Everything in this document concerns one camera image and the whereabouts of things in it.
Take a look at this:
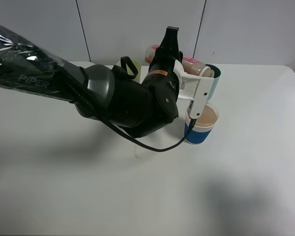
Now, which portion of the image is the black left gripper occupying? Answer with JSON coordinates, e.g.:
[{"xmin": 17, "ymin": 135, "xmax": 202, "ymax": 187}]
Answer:
[{"xmin": 142, "ymin": 26, "xmax": 182, "ymax": 98}]

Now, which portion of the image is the translucent plastic drink bottle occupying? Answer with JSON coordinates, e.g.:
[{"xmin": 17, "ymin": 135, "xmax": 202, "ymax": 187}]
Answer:
[{"xmin": 145, "ymin": 45, "xmax": 214, "ymax": 78}]

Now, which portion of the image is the glass cup with blue sleeve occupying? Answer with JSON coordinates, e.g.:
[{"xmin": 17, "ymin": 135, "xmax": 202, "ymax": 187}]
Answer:
[{"xmin": 186, "ymin": 103, "xmax": 219, "ymax": 145}]

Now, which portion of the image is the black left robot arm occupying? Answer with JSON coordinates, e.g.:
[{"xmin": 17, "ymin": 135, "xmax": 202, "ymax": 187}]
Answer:
[{"xmin": 0, "ymin": 25, "xmax": 182, "ymax": 138}]

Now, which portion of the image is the pale green plastic cup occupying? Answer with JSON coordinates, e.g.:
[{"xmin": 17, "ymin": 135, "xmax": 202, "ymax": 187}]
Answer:
[{"xmin": 116, "ymin": 57, "xmax": 141, "ymax": 83}]

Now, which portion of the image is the teal plastic cup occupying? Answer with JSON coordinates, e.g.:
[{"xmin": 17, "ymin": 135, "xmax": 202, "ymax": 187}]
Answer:
[{"xmin": 206, "ymin": 63, "xmax": 221, "ymax": 101}]

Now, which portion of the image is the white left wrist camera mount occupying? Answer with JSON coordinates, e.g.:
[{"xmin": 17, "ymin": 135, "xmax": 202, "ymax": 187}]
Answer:
[{"xmin": 174, "ymin": 60, "xmax": 214, "ymax": 119}]

